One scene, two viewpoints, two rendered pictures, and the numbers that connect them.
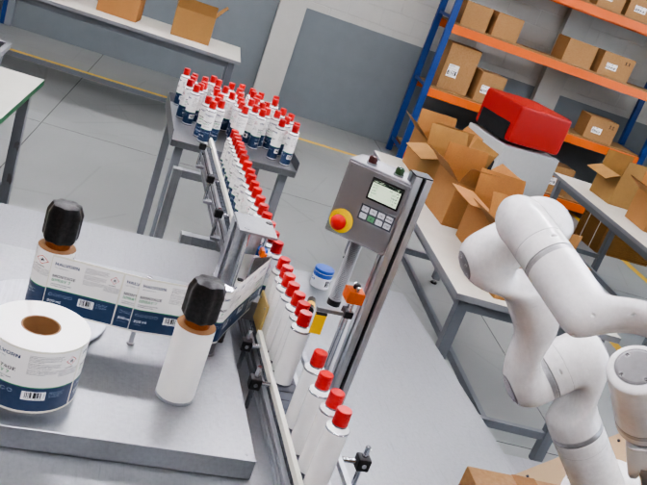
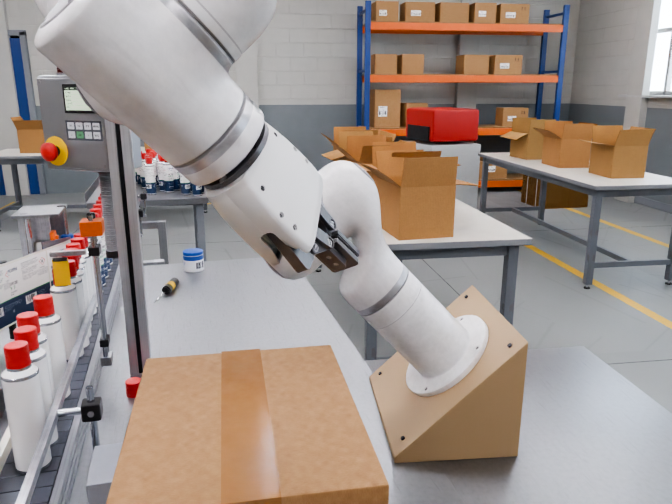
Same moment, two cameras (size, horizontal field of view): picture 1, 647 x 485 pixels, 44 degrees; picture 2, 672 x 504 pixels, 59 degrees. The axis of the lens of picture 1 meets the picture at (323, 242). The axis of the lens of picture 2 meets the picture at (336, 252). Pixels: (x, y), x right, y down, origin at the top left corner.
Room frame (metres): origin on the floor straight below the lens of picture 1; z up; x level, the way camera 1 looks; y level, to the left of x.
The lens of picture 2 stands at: (0.65, -0.69, 1.45)
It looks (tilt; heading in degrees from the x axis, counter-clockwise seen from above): 15 degrees down; 4
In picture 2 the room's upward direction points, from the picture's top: straight up
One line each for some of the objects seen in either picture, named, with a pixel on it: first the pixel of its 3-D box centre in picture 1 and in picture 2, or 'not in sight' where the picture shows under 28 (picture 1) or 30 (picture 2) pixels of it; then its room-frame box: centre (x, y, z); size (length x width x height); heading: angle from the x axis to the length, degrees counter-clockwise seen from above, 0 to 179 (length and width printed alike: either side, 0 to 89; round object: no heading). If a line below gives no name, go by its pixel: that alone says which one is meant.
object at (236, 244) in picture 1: (244, 267); (49, 258); (2.12, 0.19, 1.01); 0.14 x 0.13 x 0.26; 19
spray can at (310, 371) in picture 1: (306, 389); (49, 348); (1.64, -0.08, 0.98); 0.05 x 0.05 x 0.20
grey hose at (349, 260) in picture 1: (347, 268); (109, 211); (1.94, -0.08, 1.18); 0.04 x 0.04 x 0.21
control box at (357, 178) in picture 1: (374, 205); (89, 122); (1.88, -0.08, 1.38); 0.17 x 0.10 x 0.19; 74
